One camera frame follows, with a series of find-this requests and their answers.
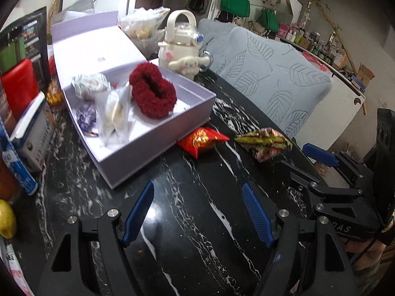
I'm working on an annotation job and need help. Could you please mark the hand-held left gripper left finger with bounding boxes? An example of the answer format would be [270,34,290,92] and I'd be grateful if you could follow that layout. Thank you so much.
[39,180,155,296]

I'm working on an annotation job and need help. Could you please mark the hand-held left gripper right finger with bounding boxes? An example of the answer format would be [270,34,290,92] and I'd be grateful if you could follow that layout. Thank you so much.
[242,183,358,296]

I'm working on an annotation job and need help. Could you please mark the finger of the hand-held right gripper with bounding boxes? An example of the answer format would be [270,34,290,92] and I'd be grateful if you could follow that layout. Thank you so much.
[302,143,369,190]
[279,160,366,212]

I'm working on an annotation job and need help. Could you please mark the lavender cardboard gift box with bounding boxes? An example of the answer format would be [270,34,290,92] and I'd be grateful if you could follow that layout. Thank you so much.
[51,11,217,190]

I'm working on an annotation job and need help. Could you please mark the clear plastic bag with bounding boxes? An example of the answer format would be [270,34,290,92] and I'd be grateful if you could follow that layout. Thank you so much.
[94,86,133,148]

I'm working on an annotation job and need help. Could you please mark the dark red fuzzy scrunchie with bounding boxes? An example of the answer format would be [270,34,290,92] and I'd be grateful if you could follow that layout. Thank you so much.
[128,62,178,120]

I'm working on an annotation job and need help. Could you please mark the white patterned snack packet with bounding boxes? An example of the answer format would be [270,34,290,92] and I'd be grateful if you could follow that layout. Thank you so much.
[72,72,111,101]

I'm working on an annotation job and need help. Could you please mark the person's right hand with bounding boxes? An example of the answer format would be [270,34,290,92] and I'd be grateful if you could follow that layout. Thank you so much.
[347,239,385,267]

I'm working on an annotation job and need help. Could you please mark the green and red snack packet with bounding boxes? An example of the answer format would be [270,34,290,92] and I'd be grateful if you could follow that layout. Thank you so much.
[234,128,294,163]

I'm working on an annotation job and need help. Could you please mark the white cabinet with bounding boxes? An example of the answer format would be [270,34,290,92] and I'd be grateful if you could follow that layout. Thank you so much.
[278,37,366,151]

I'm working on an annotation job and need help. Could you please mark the grey leaf-pattern chair cover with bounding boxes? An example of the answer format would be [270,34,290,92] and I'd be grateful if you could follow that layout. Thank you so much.
[197,18,334,139]

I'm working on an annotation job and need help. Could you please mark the open cardboard box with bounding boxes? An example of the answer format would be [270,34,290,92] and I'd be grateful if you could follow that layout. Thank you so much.
[352,63,375,91]

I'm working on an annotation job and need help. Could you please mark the pink cloth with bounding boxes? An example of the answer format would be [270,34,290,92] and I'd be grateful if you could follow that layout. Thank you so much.
[304,52,331,71]

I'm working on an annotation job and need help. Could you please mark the row of jars and bottles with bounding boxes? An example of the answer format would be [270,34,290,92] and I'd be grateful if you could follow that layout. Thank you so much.
[278,21,349,68]

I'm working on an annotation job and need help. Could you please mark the clear purple packet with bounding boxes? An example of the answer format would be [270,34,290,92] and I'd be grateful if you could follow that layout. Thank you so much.
[76,103,98,133]

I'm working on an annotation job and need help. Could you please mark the bamboo stick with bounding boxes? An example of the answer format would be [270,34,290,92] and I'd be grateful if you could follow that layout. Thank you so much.
[309,0,368,114]

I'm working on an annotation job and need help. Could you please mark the white appliance box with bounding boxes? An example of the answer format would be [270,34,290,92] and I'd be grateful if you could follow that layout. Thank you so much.
[11,91,58,173]

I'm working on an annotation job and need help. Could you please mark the blue and white packet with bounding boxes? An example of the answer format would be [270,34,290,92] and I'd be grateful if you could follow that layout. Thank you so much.
[0,120,38,195]

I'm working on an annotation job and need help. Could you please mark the yellow fruit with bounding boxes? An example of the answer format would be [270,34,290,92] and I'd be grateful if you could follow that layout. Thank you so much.
[0,199,17,239]

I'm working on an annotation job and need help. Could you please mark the white and pink plastic packet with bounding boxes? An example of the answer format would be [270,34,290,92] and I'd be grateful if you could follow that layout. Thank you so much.
[4,243,34,296]

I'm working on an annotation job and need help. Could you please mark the green tote bag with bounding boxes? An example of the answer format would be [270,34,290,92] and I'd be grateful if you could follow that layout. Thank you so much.
[220,0,250,17]
[262,9,280,31]

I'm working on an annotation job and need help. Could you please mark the glass mug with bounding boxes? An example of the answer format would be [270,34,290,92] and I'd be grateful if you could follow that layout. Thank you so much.
[200,49,215,71]

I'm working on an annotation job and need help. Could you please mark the orange snack packet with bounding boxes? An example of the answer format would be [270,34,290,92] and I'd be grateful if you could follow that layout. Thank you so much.
[46,78,64,105]

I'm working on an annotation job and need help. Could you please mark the cream character kettle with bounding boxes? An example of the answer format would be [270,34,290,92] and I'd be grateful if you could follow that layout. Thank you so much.
[158,10,210,81]

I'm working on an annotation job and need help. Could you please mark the red box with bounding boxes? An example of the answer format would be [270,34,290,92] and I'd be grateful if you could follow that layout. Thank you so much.
[1,58,39,127]

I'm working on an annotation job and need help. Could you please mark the plastic bag of food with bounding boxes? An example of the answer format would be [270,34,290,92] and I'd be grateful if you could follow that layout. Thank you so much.
[119,6,170,56]

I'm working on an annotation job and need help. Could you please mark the black printed box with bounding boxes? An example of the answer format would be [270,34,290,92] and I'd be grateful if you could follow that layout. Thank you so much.
[0,6,50,77]

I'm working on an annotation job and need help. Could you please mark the grey plastic bag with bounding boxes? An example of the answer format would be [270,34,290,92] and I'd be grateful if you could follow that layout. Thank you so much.
[57,0,96,22]

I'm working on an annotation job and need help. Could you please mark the woven straw fan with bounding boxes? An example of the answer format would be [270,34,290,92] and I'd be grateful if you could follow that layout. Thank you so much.
[48,0,62,22]

